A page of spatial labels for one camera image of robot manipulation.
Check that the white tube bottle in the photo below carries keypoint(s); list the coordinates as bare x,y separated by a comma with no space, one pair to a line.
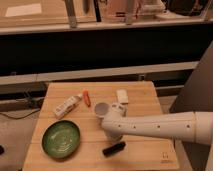
65,107

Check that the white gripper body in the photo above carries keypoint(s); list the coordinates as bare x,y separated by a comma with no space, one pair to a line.
110,112

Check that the metal table leg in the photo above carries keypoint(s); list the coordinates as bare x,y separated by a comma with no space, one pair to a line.
71,13

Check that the white eraser block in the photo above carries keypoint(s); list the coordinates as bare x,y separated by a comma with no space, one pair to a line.
122,96

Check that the orange carrot toy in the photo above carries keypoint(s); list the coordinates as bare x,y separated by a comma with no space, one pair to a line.
86,98

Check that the grey chair back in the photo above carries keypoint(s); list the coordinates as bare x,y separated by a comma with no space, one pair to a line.
197,96

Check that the green round plate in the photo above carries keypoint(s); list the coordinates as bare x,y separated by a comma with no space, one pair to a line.
61,139

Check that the black marker pen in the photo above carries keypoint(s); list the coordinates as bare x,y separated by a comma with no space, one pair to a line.
114,149

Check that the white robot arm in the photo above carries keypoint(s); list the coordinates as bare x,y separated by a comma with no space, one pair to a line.
192,126

